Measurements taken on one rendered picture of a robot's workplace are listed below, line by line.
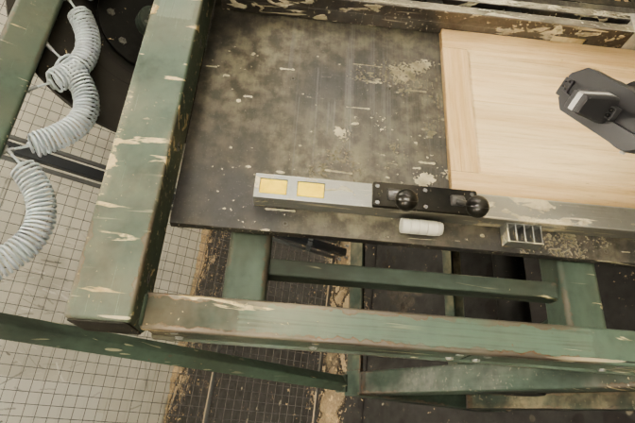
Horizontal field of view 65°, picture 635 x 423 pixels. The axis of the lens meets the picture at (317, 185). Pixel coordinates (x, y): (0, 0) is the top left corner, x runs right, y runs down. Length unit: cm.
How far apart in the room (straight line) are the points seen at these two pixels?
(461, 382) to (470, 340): 77
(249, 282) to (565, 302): 60
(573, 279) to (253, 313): 63
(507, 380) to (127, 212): 113
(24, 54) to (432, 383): 150
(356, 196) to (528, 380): 81
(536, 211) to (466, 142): 20
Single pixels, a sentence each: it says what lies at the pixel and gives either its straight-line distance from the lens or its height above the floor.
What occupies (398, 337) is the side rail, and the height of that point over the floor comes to 149.
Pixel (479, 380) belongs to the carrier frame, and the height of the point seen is 79.
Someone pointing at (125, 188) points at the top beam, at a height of 192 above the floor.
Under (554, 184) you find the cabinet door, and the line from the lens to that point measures 111.
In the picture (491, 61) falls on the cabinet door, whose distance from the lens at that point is 124.
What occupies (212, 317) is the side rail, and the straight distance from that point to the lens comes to 84.
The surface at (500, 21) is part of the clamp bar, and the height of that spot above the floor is 129.
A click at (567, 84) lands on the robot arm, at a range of 66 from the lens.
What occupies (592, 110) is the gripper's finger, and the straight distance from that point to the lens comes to 59.
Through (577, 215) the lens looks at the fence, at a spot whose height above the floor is 118.
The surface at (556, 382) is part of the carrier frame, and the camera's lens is 149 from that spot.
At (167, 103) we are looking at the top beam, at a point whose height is 188.
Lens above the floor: 209
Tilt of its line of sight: 31 degrees down
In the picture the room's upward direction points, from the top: 69 degrees counter-clockwise
